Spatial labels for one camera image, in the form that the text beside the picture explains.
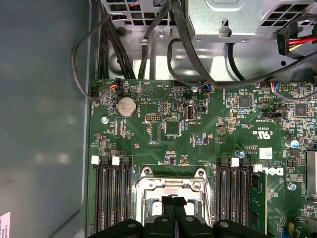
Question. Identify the green RAM stick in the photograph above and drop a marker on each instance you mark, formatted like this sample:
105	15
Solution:
258	198

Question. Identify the black power connector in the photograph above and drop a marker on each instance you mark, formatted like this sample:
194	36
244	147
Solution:
283	43

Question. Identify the silver metal drive bracket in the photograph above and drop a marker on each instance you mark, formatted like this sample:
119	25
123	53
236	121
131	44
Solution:
210	24

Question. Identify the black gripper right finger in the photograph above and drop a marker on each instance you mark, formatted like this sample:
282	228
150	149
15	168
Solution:
193	228

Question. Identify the white motherboard sticker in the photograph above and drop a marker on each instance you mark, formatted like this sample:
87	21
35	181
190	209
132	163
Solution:
265	153

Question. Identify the black PC case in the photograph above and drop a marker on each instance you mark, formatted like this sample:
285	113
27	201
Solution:
37	99

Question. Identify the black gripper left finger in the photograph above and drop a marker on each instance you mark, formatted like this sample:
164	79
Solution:
158	228

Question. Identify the green Dell motherboard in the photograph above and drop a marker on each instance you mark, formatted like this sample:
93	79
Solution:
153	138

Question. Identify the silver internal USB port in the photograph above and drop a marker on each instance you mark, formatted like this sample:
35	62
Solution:
190	113

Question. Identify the silver motherboard screw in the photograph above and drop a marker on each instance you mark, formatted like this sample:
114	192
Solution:
292	186
105	120
194	89

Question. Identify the black-latched RAM slot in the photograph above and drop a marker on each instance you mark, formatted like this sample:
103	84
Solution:
107	198
126	198
221	198
245	198

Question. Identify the small blue-top capacitor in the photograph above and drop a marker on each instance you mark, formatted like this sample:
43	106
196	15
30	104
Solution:
239	153

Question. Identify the silver chipset heatsink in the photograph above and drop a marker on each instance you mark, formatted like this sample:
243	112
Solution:
312	173

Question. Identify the large blue-top capacitor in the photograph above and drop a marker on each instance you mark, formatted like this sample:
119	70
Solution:
292	144

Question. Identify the white case sticker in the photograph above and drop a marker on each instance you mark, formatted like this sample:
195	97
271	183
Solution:
5	225

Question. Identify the CPU socket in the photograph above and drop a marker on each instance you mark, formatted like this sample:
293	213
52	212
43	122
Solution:
140	193

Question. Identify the black square chip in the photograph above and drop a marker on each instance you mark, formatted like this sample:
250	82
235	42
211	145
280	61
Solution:
244	101
301	109

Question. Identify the metal socket cover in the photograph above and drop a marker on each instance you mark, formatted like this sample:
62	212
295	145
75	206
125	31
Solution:
153	196

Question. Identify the silver coin cell battery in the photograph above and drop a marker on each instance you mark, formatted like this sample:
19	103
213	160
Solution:
126	107

